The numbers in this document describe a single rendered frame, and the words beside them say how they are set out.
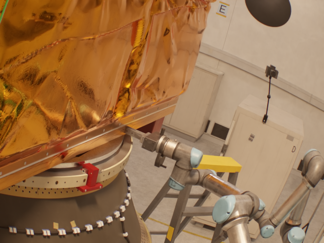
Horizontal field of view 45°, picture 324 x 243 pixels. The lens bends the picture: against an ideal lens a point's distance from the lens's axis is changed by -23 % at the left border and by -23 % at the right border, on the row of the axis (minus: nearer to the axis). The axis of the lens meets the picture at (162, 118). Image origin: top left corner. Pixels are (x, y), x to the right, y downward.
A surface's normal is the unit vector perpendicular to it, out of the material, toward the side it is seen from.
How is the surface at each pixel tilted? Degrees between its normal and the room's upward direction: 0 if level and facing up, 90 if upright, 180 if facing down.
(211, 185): 85
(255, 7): 90
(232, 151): 90
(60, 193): 62
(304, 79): 90
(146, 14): 78
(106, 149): 0
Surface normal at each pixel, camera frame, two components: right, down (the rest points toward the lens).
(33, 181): 0.60, 0.39
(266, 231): -0.06, 0.24
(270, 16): -0.29, 0.15
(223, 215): -0.84, -0.23
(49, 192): 0.76, -0.09
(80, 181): 0.78, 0.39
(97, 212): 0.90, -0.09
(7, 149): 0.85, 0.44
